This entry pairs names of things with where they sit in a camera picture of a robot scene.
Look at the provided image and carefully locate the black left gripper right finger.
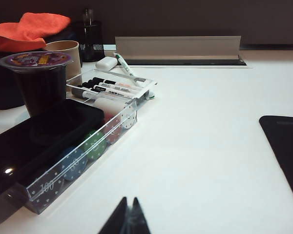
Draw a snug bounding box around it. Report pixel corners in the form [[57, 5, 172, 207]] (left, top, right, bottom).
[[129, 196, 151, 234]]

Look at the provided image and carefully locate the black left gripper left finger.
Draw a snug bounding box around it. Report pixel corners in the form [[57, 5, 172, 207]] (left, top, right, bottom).
[[97, 196, 128, 234]]

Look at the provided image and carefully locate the black mouse pad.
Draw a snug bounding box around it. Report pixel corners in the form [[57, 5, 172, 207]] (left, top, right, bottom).
[[258, 115, 293, 215]]

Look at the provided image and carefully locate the clear poker chip box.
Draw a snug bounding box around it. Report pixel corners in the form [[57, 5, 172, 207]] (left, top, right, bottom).
[[4, 97, 140, 215]]

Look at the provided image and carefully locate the blue poker chip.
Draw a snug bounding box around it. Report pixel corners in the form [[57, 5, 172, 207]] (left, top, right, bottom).
[[60, 148, 89, 181]]

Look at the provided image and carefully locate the green poker chip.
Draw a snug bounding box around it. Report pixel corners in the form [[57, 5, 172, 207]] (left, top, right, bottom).
[[83, 129, 106, 159]]

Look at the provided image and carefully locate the red poker chip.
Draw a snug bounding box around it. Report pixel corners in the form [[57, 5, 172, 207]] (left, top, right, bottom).
[[104, 112, 124, 145]]

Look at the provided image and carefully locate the white poker chip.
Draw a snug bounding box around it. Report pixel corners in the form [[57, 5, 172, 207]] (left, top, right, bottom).
[[121, 109, 138, 130]]

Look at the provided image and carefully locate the white eraser block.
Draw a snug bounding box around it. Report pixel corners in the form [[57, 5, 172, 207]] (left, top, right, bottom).
[[92, 96, 127, 111]]

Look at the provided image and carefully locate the black-capped whiteboard marker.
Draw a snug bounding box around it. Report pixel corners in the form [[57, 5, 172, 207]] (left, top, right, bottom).
[[82, 81, 105, 90], [91, 77, 138, 89], [92, 84, 139, 98]]

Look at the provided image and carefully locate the grey-capped whiteboard marker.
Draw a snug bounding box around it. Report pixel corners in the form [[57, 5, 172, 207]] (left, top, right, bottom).
[[71, 87, 106, 101]]

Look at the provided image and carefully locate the clear acrylic marker tray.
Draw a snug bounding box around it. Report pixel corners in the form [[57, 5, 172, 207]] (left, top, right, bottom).
[[65, 68, 158, 106]]

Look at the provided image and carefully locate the green and white pen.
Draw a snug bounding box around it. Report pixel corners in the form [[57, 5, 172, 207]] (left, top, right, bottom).
[[113, 52, 140, 85]]

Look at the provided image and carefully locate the purple-lidded dark jelly cup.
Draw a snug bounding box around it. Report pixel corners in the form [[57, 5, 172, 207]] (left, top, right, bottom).
[[0, 51, 73, 118]]

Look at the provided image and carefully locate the white earbud case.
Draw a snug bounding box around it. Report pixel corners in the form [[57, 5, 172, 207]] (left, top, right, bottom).
[[95, 57, 119, 72]]

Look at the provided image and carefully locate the brown paper cup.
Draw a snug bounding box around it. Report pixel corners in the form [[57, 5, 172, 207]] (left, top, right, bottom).
[[42, 40, 84, 81]]

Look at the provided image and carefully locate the beige long flat box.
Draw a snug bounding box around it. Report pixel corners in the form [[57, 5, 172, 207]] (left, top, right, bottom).
[[114, 36, 242, 60]]

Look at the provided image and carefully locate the black mesh pen holder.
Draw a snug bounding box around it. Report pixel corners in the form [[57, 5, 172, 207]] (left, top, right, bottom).
[[71, 20, 105, 63]]

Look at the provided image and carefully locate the orange cloth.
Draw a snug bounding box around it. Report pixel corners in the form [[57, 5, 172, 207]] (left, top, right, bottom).
[[0, 12, 72, 53]]

